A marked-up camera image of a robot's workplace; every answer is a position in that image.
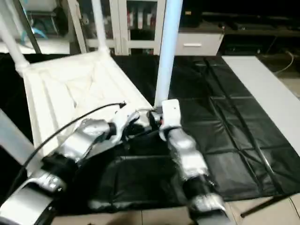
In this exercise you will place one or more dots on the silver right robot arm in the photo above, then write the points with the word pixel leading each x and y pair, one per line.
pixel 190 159

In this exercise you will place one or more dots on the light blue plastic object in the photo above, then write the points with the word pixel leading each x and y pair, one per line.
pixel 37 32

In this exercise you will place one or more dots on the grey metal pole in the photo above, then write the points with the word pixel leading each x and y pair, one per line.
pixel 29 26

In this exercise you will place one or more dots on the black plastic mat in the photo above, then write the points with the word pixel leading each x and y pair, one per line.
pixel 225 108

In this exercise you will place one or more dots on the white drawer unit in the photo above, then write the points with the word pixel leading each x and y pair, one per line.
pixel 199 43

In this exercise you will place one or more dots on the white glass-door cabinet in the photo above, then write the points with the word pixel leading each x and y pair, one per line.
pixel 117 28

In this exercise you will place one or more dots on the black low cabinet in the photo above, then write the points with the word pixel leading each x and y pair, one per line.
pixel 248 18

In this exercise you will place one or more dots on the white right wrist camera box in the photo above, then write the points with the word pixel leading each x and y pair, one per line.
pixel 169 112

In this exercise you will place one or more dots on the white plastic table top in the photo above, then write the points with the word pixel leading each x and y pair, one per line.
pixel 70 89

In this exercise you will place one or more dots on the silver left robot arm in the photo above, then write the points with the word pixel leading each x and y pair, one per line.
pixel 70 154

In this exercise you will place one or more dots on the white plastic table leg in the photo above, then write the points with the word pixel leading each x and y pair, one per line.
pixel 14 136
pixel 99 26
pixel 11 33
pixel 168 51

